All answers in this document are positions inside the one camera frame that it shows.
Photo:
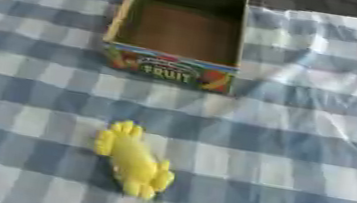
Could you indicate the open cardboard box printed front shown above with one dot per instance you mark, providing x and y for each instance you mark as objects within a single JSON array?
[{"x": 180, "y": 33}]

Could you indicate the yellow toy turtle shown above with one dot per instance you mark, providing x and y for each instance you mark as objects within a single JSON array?
[{"x": 133, "y": 159}]

